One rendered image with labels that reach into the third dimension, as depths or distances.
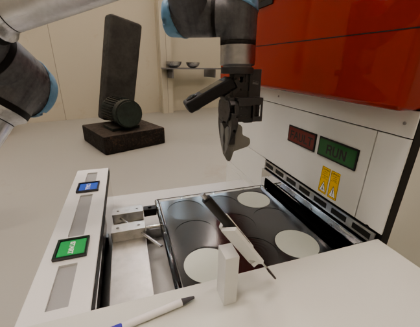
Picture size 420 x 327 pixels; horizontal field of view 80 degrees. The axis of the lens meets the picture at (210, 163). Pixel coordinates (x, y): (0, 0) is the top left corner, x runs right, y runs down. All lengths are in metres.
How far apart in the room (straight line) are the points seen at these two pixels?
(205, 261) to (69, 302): 0.25
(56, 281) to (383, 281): 0.53
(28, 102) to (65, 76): 6.17
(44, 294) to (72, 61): 6.47
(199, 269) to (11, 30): 0.54
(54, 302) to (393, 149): 0.62
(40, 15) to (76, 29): 6.34
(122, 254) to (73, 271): 0.15
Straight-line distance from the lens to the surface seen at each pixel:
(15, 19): 0.55
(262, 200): 0.79
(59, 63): 6.80
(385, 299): 0.50
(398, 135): 0.56
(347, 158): 0.63
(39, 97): 0.66
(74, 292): 0.48
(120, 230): 0.67
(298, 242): 0.65
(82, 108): 6.90
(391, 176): 0.57
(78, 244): 0.56
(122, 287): 0.57
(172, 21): 0.58
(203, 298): 0.42
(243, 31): 0.56
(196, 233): 0.64
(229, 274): 0.37
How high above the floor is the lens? 1.29
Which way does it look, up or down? 22 degrees down
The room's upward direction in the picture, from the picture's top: 1 degrees clockwise
